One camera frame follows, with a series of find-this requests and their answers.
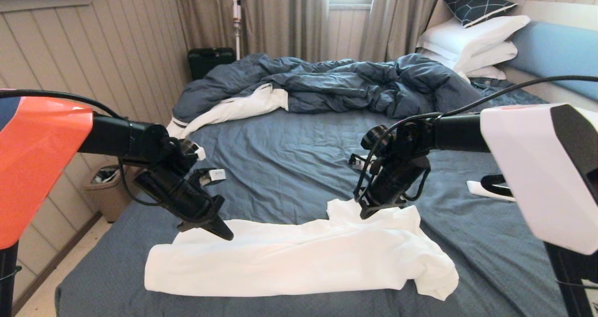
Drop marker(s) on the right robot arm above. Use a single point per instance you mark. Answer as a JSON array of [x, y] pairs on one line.
[[537, 167]]

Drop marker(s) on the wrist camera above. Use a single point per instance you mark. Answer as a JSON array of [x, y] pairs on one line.
[[359, 162], [215, 175]]

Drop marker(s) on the white T-shirt with blue print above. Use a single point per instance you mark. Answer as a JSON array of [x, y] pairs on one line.
[[280, 261]]

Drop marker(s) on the flat white stacked pillow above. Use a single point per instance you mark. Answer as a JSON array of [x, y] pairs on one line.
[[488, 72]]

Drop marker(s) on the white stick vacuum cleaner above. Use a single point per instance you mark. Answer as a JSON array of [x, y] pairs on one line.
[[237, 25]]

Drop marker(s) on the large white stacked pillow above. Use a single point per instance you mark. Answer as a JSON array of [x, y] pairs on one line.
[[469, 36]]

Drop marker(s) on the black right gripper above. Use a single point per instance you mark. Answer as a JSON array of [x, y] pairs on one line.
[[397, 179]]

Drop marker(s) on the dark blue crumpled duvet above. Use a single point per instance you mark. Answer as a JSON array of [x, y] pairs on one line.
[[327, 86]]

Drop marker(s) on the dark crumpled trash bag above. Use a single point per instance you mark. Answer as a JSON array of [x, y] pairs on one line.
[[105, 174]]

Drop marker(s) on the wide beige curtain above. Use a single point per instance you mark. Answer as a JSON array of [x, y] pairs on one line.
[[280, 20]]

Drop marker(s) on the blue padded headboard cushion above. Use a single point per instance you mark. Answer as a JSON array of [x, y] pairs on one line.
[[556, 53]]

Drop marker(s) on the dark geometric patterned cushion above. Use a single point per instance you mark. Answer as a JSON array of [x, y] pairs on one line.
[[474, 3]]

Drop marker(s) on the black hard case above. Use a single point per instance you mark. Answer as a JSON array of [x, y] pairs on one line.
[[210, 61]]

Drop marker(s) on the brown trash bin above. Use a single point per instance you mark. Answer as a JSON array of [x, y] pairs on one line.
[[110, 200]]

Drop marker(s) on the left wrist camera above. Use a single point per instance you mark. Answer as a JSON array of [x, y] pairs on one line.
[[215, 175]]

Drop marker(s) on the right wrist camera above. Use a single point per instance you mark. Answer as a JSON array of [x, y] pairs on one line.
[[359, 162]]

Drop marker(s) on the beige headboard frame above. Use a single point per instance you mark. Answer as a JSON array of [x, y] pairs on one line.
[[560, 12]]

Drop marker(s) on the white flat remote control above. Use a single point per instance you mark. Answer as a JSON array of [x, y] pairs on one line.
[[476, 188]]

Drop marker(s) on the narrow beige curtain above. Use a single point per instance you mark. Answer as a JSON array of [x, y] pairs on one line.
[[397, 20]]

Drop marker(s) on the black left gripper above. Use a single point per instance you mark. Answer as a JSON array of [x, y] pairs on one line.
[[180, 198]]

